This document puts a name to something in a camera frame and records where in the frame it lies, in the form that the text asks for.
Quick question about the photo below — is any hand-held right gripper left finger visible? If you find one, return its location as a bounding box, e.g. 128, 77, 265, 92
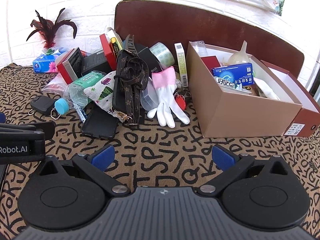
39, 144, 131, 197

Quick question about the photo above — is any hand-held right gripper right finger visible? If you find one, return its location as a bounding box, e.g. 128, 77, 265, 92
197, 144, 288, 197

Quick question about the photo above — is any black phone case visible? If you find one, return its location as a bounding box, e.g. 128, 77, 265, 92
81, 107, 119, 140

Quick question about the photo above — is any brown cardboard shoe box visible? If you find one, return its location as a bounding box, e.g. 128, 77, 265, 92
186, 41, 303, 138

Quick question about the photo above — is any printed cloth pouch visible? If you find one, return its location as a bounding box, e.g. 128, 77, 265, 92
83, 70, 125, 122

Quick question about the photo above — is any brown patterned strap bag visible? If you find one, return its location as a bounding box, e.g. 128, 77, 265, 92
112, 49, 150, 127

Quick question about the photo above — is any pink and white glove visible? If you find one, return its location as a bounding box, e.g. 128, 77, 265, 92
147, 66, 191, 128

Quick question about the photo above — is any clear plastic container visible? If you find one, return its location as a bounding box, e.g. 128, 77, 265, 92
139, 77, 159, 111

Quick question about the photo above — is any black key fob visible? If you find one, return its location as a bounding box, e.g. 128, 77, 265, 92
27, 95, 60, 120

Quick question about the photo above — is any pink plastic bag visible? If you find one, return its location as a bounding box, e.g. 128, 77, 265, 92
41, 74, 72, 96

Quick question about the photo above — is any clear bottle with blue cap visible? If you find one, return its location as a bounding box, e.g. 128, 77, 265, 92
54, 83, 92, 115

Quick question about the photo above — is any letter printed brown blanket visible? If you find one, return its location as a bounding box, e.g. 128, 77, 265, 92
0, 64, 320, 240

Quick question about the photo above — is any blue tissue pack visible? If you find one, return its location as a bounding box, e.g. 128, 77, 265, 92
32, 47, 67, 74

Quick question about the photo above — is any red and black box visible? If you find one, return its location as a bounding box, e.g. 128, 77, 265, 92
56, 47, 84, 84

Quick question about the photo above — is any red key tag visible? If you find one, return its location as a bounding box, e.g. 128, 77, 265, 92
174, 92, 187, 111

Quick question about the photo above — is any white and blue packet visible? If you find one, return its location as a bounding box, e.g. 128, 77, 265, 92
217, 76, 252, 93

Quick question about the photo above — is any white cloth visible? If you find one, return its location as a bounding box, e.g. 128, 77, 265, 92
253, 77, 280, 101

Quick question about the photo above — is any blue medicine box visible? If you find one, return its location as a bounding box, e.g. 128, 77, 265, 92
211, 62, 255, 86

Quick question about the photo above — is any flat black box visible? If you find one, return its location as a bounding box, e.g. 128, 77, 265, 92
80, 51, 112, 75

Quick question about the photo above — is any red shoe box lid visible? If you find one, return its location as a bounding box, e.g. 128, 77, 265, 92
260, 60, 320, 137

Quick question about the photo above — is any dark red card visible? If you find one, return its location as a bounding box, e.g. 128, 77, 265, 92
200, 56, 222, 77

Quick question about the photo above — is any dark red feather shuttlecock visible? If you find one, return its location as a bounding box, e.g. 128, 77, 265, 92
26, 8, 78, 49

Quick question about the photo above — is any white and green slim box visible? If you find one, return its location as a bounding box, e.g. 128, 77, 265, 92
174, 42, 189, 88

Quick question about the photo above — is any clear plastic funnel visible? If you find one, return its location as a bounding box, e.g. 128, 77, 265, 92
227, 40, 252, 66

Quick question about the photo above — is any tall red box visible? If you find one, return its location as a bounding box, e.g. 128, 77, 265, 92
99, 33, 117, 64

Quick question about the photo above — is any yellow green slim box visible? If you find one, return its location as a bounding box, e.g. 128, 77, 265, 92
110, 37, 122, 58

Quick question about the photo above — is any black square box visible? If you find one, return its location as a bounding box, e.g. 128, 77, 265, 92
134, 44, 160, 67

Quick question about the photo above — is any clear plastic cup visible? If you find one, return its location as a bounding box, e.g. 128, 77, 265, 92
192, 40, 207, 55

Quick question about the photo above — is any black hair claw clip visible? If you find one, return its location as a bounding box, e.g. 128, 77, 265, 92
122, 34, 137, 55

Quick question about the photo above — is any pale green tape roll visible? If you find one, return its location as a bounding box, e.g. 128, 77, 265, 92
149, 42, 175, 67

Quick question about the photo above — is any brown wooden headboard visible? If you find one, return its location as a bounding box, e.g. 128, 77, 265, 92
114, 0, 305, 80

